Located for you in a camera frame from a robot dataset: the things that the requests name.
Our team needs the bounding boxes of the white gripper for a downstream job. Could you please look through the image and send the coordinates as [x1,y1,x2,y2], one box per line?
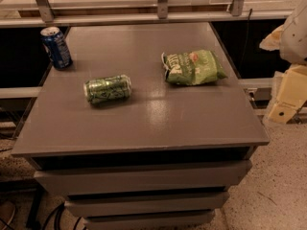
[259,0,307,124]

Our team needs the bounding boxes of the green soda can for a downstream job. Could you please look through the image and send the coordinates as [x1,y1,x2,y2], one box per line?
[83,75,131,104]

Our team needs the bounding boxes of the blue soda can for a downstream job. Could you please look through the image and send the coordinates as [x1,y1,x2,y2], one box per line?
[40,27,72,70]

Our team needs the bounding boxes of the green chip bag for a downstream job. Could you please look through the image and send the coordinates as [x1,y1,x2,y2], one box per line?
[161,50,227,86]

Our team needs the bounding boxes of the grey drawer cabinet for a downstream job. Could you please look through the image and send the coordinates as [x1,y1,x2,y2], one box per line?
[12,23,269,230]

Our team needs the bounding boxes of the metal railing frame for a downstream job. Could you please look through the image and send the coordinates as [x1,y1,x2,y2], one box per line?
[0,0,302,28]

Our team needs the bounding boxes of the black floor cables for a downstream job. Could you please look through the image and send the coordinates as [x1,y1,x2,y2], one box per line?
[0,201,84,230]

